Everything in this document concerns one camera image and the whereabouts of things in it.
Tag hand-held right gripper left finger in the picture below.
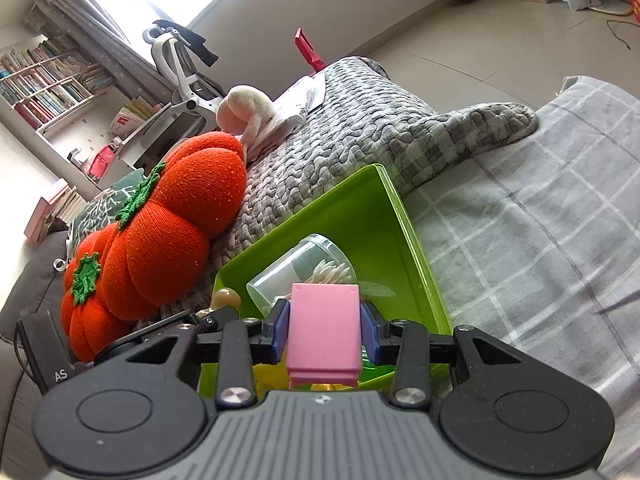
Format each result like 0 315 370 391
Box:
100 299 292 408

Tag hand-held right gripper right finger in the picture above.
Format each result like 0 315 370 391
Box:
360 301 543 408

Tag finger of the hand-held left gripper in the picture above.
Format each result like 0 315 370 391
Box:
131 306 237 338

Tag pink box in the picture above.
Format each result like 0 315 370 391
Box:
285 283 363 388

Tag green plastic bin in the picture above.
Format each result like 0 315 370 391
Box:
197 163 452 396

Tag small orange pumpkin cushion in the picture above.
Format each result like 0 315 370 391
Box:
61 227 136 363

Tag clear cotton swab jar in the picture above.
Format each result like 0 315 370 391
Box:
246 233 358 321

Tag grey sofa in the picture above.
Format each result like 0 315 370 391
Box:
0 230 71 461

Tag large orange pumpkin cushion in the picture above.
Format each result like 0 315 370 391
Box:
102 132 247 321

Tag stack of books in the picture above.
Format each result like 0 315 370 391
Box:
24 180 88 243

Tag teal patterned cushion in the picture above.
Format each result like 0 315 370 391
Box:
67 167 146 256

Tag grey grid bed sheet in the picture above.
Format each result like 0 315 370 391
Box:
410 76 640 480

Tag pink basket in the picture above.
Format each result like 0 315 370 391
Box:
89 144 117 177

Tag grey checkered quilt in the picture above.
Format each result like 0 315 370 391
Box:
160 56 540 311

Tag red white book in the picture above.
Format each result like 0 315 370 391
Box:
110 107 151 138

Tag pink white plush toy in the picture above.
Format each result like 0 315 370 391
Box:
216 85 276 146

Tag white papers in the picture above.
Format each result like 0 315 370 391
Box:
245 72 326 161

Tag row of shelved books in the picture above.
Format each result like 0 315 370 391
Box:
0 37 113 128

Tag white office chair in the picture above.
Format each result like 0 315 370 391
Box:
142 19 226 133

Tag dark garment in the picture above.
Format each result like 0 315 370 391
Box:
152 19 218 66

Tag window curtain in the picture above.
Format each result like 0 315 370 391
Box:
25 0 171 76

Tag black cable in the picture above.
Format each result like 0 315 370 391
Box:
606 20 640 51

